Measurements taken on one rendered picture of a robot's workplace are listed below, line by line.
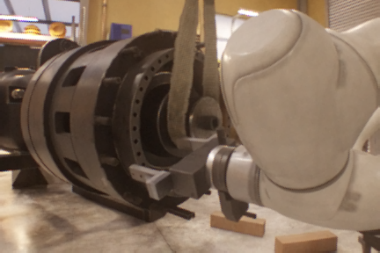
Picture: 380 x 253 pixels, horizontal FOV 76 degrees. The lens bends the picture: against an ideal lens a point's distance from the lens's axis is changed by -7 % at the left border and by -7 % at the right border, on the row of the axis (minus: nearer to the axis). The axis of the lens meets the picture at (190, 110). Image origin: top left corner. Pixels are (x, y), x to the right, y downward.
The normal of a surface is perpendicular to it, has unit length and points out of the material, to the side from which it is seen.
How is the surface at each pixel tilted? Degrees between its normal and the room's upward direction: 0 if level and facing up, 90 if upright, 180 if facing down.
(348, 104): 104
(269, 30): 56
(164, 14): 90
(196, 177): 90
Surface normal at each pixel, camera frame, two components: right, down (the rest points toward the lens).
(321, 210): -0.35, 0.60
